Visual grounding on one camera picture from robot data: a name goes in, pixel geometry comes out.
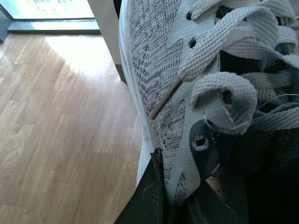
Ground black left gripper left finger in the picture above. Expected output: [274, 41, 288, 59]
[115, 149, 164, 224]

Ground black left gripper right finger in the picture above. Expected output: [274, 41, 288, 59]
[186, 119, 245, 224]

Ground grey knit sneaker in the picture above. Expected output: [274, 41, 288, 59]
[120, 0, 299, 207]

